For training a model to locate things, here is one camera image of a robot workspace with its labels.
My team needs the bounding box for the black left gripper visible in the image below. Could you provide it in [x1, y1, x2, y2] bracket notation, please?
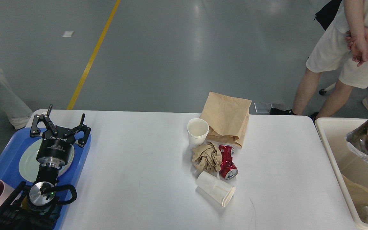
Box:
[29, 104, 91, 167]

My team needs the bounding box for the light green plate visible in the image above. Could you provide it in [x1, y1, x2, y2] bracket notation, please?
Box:
[19, 139, 75, 182]

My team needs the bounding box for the dark green mug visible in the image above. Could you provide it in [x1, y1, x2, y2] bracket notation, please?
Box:
[21, 196, 30, 211]

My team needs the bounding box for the brown paper bag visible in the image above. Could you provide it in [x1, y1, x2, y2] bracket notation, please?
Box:
[200, 92, 252, 148]
[342, 175, 368, 206]

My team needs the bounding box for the brown paper bag front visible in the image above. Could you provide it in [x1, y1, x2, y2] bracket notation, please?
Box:
[342, 175, 368, 206]

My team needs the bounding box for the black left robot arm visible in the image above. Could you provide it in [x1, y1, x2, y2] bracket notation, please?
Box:
[0, 105, 91, 230]

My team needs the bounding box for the yellow plate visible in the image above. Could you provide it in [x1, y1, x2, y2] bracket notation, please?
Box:
[58, 153, 74, 177]

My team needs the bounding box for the blue plastic tray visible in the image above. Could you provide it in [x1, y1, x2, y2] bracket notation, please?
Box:
[0, 128, 92, 230]

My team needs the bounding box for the person in grey trousers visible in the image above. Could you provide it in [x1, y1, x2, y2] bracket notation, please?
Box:
[0, 69, 33, 130]

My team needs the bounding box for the upright white paper cup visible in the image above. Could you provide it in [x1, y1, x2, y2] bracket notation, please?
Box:
[187, 118, 210, 148]

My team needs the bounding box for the crumpled brown napkin left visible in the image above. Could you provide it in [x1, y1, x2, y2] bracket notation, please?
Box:
[192, 142, 223, 173]

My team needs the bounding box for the lying white paper cup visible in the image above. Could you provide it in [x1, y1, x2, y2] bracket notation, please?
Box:
[196, 171, 236, 208]

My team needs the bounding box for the crushed red soda can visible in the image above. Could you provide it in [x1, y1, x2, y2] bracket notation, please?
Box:
[218, 145, 239, 180]

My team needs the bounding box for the metal floor plate left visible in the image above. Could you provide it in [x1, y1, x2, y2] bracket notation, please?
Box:
[254, 103, 270, 114]

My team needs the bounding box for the metal floor plate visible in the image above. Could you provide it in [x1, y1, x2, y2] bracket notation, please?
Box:
[270, 103, 285, 110]
[254, 103, 270, 114]

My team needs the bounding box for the metal floor plate right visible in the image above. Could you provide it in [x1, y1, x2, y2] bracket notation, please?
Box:
[270, 103, 285, 110]

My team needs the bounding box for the white office chair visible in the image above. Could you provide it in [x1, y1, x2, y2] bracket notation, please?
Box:
[318, 83, 336, 96]

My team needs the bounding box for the beige plastic bin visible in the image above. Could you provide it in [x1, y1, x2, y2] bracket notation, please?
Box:
[315, 118, 368, 230]

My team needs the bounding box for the person in white shirt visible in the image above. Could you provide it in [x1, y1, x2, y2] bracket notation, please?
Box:
[270, 0, 368, 120]

